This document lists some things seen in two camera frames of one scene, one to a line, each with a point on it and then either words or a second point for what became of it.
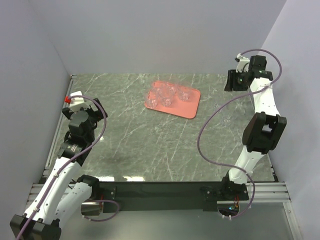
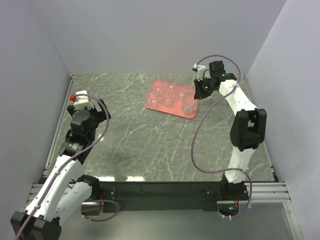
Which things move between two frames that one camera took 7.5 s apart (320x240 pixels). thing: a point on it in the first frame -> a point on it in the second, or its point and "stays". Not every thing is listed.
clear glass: x=157 y=88 stays
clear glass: x=152 y=98 stays
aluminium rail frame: x=261 y=193 stays
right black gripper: x=232 y=75 -> x=199 y=94
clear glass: x=225 y=121 -> x=188 y=102
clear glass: x=165 y=102 stays
